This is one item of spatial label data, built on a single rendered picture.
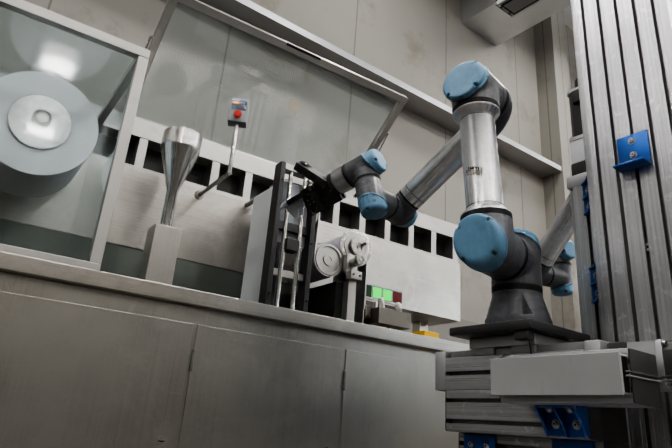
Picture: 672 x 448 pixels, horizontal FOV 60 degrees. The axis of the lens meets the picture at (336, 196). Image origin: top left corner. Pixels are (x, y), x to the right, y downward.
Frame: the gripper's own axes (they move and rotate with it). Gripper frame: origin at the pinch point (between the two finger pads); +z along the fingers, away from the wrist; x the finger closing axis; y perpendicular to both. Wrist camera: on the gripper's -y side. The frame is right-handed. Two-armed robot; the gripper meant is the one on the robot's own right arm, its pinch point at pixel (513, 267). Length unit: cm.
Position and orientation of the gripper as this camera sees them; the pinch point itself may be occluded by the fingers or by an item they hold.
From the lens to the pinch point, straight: 250.5
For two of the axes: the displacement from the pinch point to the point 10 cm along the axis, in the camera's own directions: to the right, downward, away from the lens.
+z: -3.3, 3.5, 8.8
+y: -6.1, 6.4, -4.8
